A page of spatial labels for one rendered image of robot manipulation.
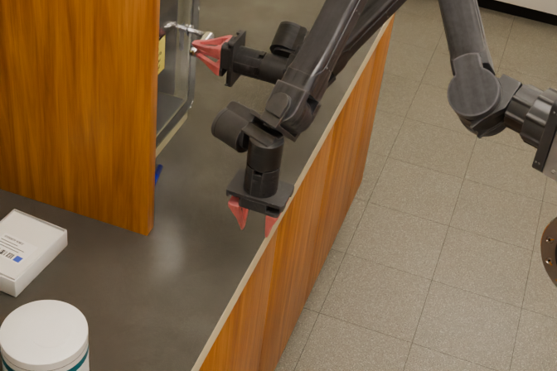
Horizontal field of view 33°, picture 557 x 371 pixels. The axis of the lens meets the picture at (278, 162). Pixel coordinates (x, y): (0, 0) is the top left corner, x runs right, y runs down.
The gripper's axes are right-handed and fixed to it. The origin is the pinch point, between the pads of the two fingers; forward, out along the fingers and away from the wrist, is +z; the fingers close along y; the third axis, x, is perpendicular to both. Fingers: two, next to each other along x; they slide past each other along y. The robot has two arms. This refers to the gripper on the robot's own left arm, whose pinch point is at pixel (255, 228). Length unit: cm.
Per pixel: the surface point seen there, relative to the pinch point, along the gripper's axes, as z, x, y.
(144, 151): -4.1, -5.8, 24.1
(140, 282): 16.0, 6.2, 18.7
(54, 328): 1.0, 33.9, 19.8
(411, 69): 110, -251, 8
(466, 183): 110, -180, -30
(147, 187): 4.0, -5.8, 23.4
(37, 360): 1.1, 40.3, 18.8
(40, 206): 16.2, -4.4, 45.7
